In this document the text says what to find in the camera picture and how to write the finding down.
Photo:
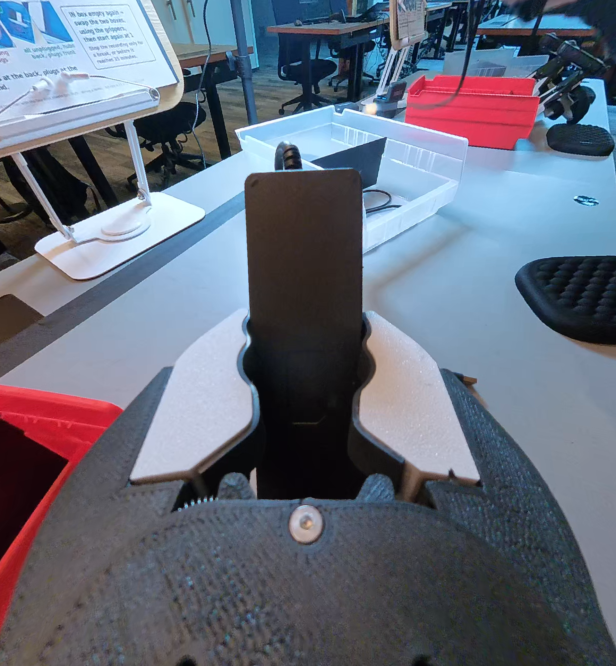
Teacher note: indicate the red plastic bin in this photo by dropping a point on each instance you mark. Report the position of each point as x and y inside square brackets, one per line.
[53, 406]
[469, 119]

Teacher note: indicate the black usb hub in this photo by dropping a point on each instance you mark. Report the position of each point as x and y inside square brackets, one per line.
[303, 249]

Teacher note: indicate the black mechanical device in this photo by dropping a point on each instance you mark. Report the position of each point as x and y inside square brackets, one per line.
[568, 67]

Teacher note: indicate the printed instruction sheet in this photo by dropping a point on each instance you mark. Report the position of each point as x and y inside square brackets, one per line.
[79, 41]

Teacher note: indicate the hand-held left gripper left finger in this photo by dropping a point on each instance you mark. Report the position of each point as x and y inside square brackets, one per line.
[198, 411]

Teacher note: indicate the clear plastic box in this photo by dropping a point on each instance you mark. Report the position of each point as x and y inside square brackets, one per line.
[495, 65]

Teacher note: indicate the black desk grommet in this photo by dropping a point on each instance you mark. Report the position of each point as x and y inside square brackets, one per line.
[586, 201]

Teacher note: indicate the wooden top desk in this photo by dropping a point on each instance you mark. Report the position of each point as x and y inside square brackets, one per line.
[329, 26]
[209, 52]

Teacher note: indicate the clear plastic bin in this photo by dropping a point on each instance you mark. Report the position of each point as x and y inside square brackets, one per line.
[427, 171]

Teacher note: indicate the black textured wrist pad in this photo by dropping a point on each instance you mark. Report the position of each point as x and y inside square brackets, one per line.
[583, 296]
[581, 140]

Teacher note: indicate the instruction sheet on stand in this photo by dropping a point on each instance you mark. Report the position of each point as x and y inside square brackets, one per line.
[131, 223]

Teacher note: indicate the black office chair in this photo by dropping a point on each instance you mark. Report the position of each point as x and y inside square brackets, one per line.
[183, 119]
[308, 67]

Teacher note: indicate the wooden document stand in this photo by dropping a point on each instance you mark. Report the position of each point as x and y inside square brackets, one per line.
[407, 21]

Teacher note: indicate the grey metal pole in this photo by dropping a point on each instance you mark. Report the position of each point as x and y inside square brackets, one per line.
[243, 62]

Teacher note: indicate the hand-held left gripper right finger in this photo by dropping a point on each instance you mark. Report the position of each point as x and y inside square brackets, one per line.
[412, 411]

